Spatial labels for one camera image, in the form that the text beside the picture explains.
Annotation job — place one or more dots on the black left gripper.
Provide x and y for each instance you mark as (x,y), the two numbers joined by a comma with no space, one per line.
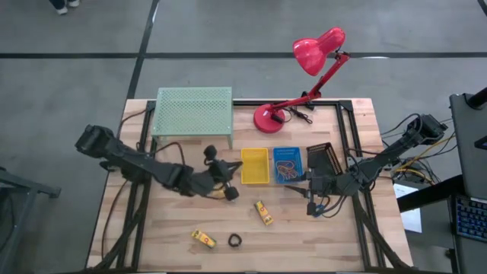
(218,173)

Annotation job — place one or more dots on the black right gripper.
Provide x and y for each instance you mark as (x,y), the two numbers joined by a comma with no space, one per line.
(329,185)

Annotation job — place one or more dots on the tan rubber band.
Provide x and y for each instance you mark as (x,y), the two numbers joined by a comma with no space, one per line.
(286,170)

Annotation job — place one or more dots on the clear-ended yellow crayon pack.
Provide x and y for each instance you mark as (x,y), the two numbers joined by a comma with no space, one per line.
(217,195)

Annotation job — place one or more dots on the blue coil wristband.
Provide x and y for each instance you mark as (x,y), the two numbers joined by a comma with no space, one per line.
(315,214)

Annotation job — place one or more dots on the yellow crayon box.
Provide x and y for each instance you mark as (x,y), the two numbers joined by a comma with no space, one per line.
(263,213)
(203,238)

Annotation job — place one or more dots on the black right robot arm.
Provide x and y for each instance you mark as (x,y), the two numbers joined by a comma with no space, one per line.
(380,160)

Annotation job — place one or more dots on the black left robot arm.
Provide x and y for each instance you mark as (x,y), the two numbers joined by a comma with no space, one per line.
(133,160)

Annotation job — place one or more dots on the red desk lamp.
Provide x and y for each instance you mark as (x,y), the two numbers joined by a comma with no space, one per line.
(269,120)

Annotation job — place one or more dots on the yellow plastic basket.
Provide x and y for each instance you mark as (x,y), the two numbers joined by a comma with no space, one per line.
(255,165)

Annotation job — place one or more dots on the black plastic basket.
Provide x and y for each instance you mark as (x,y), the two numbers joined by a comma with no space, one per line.
(323,158)

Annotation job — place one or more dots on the blue plastic basket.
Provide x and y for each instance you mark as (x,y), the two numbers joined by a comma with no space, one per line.
(279,152)

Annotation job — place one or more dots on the black coil wristband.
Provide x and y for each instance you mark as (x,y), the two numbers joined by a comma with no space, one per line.
(230,240)

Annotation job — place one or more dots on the green perforated metal shelf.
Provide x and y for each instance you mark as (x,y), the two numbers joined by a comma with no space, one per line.
(192,110)

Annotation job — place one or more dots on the white paper sheet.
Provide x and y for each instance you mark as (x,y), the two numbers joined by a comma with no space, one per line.
(412,220)

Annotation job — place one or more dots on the backlit keyboard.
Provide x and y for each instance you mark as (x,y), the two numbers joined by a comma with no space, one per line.
(472,218)

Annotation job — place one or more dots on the black stand pole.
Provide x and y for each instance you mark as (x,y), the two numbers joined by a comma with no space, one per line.
(477,99)

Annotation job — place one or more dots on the grey metal table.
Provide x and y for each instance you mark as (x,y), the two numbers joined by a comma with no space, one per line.
(23,188)

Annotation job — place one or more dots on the person's shoe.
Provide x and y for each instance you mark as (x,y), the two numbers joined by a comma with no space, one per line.
(62,10)
(74,3)

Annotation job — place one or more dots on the black aluminium rig frame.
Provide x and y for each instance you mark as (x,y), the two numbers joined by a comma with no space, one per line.
(247,102)

